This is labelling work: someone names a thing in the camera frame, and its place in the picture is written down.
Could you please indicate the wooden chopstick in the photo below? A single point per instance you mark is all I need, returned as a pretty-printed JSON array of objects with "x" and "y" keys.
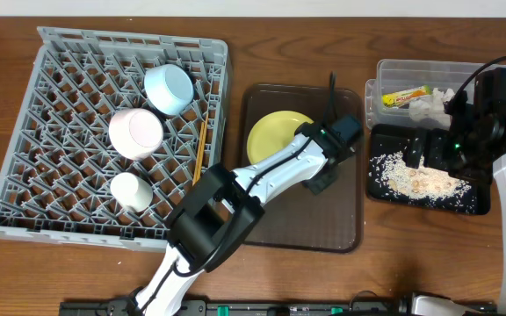
[
  {"x": 200, "y": 152},
  {"x": 206, "y": 119}
]

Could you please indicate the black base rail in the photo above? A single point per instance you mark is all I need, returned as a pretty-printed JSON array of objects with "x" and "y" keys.
[{"x": 364, "y": 303}]

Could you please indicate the light blue bowl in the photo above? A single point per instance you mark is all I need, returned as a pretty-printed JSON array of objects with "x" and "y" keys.
[{"x": 169, "y": 89}]

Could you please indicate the brown serving tray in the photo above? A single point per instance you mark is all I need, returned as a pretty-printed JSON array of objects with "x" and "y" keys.
[{"x": 332, "y": 221}]

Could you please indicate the yellow round plate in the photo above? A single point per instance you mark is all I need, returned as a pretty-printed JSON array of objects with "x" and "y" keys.
[{"x": 272, "y": 133}]

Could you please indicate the grey dish rack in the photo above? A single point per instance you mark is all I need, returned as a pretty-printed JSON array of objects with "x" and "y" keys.
[{"x": 56, "y": 175}]

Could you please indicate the clear plastic bin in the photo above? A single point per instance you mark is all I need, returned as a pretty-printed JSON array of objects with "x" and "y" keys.
[{"x": 397, "y": 75}]

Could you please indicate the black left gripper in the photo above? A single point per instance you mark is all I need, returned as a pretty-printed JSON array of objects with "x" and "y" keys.
[{"x": 323, "y": 180}]

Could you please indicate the black rectangular tray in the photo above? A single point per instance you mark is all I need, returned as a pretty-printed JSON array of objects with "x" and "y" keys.
[{"x": 388, "y": 144}]

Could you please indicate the rice and nuts pile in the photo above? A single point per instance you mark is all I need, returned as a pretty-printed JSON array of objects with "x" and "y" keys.
[{"x": 420, "y": 180}]

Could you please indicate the white tissue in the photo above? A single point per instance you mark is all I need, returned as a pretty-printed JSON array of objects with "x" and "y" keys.
[{"x": 433, "y": 107}]

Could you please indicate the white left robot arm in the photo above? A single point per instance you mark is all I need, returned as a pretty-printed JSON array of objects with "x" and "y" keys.
[{"x": 211, "y": 222}]

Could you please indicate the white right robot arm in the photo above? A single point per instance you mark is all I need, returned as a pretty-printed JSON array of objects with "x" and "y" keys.
[{"x": 433, "y": 158}]

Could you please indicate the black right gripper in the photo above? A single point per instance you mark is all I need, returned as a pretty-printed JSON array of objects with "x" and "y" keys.
[{"x": 430, "y": 149}]

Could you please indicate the pink bowl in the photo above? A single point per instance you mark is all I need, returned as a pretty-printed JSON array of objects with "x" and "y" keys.
[{"x": 135, "y": 133}]

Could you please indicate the white cup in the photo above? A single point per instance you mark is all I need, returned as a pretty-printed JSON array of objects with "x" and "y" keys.
[{"x": 131, "y": 192}]

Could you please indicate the green orange snack wrapper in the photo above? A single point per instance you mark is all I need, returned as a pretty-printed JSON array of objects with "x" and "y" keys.
[{"x": 400, "y": 98}]

